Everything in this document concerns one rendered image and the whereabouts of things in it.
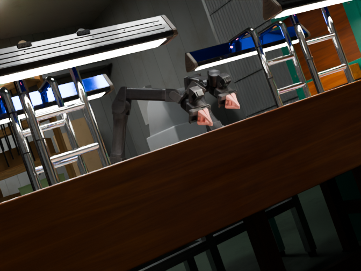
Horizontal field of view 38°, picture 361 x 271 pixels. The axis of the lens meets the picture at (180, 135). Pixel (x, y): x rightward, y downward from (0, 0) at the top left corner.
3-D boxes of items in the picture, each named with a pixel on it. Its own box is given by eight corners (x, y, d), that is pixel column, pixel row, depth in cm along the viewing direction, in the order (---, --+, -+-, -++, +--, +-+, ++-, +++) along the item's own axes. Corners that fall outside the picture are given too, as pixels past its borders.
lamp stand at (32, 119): (57, 224, 136) (2, 64, 138) (125, 198, 145) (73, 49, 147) (74, 222, 119) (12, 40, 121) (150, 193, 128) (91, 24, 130)
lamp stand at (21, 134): (33, 227, 172) (-10, 100, 173) (88, 206, 181) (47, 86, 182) (43, 226, 155) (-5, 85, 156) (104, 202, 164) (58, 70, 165)
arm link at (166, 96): (183, 88, 232) (118, 86, 238) (179, 88, 223) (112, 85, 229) (182, 116, 232) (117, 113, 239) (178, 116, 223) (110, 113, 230)
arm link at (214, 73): (226, 72, 240) (215, 61, 249) (209, 78, 238) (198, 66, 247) (227, 93, 247) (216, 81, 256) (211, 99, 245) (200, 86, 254)
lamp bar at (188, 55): (186, 73, 210) (180, 56, 210) (300, 41, 238) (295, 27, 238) (195, 67, 202) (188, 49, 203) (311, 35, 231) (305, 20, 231)
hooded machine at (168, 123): (242, 192, 666) (201, 78, 671) (200, 210, 630) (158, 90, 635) (210, 198, 730) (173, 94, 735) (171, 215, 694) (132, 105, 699)
